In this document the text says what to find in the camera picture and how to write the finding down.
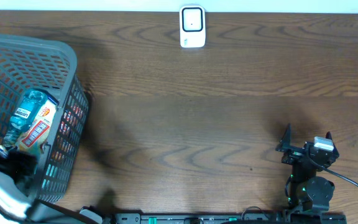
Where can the cream snack bag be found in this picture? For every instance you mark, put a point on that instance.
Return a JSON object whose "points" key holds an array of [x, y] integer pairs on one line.
{"points": [[31, 141]]}

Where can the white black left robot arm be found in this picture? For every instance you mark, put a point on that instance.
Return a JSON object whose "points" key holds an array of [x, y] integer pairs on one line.
{"points": [[16, 207]]}

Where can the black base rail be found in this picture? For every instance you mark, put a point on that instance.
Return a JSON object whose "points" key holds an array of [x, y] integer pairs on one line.
{"points": [[248, 217]]}

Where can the grey plastic mesh basket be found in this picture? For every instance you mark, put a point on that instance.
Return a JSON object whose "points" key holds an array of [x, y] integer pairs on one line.
{"points": [[50, 66]]}

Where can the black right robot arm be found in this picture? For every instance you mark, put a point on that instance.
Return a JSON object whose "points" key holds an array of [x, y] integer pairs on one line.
{"points": [[307, 192]]}

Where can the teal mouthwash bottle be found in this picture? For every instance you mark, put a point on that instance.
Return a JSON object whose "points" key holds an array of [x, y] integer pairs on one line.
{"points": [[24, 115]]}

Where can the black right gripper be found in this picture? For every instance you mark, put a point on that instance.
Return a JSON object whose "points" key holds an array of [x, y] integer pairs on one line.
{"points": [[293, 154]]}

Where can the white barcode scanner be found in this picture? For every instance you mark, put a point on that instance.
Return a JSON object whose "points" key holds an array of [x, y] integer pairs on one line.
{"points": [[192, 26]]}

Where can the red Top chocolate bar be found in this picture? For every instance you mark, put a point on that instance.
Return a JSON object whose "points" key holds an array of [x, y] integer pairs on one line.
{"points": [[68, 136]]}

